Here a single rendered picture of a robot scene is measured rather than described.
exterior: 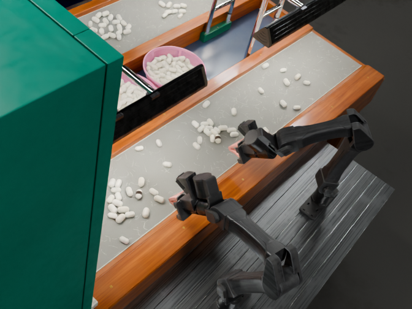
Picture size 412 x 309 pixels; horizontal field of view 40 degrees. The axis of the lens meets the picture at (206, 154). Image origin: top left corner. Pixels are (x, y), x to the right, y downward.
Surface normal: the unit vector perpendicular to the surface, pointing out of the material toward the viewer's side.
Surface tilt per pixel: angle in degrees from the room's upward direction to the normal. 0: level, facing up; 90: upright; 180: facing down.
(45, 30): 0
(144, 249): 0
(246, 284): 88
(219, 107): 0
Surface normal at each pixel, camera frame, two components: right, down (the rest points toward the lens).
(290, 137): -0.26, -0.60
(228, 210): 0.06, -0.79
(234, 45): 0.21, -0.64
